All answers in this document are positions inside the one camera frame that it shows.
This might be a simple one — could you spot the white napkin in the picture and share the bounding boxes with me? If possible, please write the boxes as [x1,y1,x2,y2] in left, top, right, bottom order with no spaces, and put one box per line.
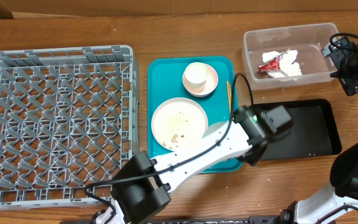
[262,49,302,78]

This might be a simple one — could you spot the red snack wrapper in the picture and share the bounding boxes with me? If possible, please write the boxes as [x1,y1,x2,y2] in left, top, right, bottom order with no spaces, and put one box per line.
[259,56,281,72]

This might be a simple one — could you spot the cream white cup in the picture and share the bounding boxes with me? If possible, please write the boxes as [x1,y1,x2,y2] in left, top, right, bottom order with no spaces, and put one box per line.
[184,62,209,91]

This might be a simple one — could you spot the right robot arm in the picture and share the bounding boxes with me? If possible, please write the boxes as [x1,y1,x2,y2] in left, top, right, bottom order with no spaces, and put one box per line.
[273,32,358,223]

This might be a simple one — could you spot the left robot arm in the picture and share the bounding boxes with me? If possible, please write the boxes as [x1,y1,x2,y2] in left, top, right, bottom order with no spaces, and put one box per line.
[92,106,293,223]

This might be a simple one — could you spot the clear plastic waste bin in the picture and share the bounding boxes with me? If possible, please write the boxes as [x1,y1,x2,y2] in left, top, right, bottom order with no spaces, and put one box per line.
[242,22,338,90]

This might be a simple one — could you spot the black rectangular tray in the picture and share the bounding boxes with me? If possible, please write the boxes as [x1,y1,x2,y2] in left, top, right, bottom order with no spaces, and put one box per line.
[255,99,342,161]

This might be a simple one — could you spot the pink shallow bowl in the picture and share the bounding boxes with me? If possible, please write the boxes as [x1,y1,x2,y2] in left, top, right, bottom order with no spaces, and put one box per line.
[182,63,219,98]

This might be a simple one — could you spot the large white dirty plate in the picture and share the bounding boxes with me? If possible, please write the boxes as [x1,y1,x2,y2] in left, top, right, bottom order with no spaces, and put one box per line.
[151,97,209,151]

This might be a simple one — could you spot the teal plastic serving tray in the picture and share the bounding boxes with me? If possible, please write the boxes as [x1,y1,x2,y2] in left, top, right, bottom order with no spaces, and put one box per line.
[147,56,234,157]

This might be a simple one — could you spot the grey plastic dish rack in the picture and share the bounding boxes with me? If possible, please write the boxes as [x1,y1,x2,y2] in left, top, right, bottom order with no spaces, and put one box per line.
[0,45,139,210]

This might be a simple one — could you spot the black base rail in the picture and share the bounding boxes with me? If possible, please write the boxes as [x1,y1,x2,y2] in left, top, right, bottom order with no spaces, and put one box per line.
[147,215,279,224]

